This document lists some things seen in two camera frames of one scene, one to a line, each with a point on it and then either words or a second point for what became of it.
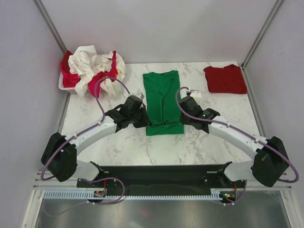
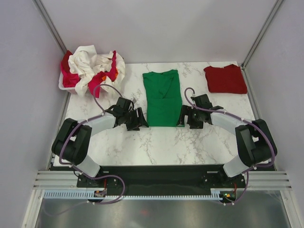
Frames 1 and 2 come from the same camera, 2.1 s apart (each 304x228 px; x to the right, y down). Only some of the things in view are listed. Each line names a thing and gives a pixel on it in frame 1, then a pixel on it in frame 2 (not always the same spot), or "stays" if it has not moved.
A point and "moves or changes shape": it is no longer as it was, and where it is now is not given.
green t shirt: x=161 y=88 moves or changes shape
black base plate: x=161 y=179 stays
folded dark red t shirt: x=229 y=79 stays
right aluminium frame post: x=261 y=33 stays
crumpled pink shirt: x=71 y=80 stays
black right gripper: x=183 y=119 → x=187 y=110
